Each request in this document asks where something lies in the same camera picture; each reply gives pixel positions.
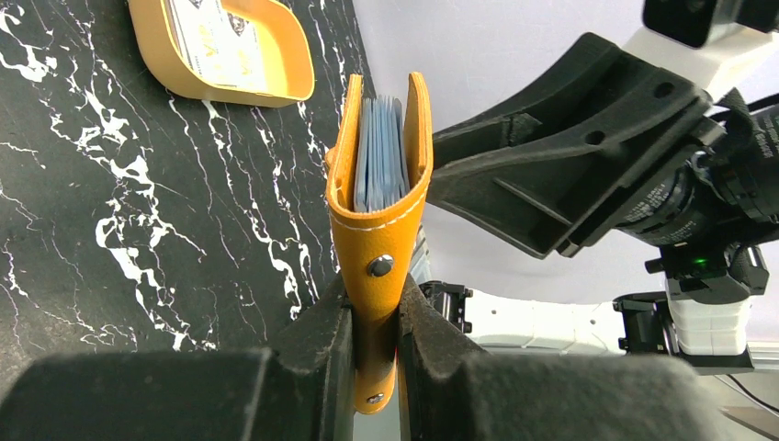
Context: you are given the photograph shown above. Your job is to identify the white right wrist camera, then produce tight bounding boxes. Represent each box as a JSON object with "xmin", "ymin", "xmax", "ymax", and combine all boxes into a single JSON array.
[{"xmin": 622, "ymin": 0, "xmax": 778, "ymax": 102}]

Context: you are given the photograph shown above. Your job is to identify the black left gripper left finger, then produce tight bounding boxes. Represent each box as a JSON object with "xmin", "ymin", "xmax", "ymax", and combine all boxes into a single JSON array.
[{"xmin": 1, "ymin": 277, "xmax": 355, "ymax": 440}]

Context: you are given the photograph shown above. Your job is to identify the orange oval tray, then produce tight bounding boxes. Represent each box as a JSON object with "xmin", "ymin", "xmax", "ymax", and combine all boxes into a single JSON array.
[{"xmin": 128, "ymin": 0, "xmax": 315, "ymax": 107}]

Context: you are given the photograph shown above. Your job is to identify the orange leather card holder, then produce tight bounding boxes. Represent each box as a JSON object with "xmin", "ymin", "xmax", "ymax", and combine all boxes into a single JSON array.
[{"xmin": 324, "ymin": 72, "xmax": 434, "ymax": 414}]

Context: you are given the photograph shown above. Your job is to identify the credit card in tray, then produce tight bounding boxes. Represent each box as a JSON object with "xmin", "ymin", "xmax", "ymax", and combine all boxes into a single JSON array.
[{"xmin": 167, "ymin": 0, "xmax": 267, "ymax": 93}]

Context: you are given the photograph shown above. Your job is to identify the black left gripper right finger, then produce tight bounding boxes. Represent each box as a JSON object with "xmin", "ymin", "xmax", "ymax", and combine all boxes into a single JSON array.
[{"xmin": 398, "ymin": 278, "xmax": 725, "ymax": 441}]

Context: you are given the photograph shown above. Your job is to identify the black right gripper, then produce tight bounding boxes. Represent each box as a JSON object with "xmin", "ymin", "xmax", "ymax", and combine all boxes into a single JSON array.
[{"xmin": 428, "ymin": 32, "xmax": 778, "ymax": 258}]

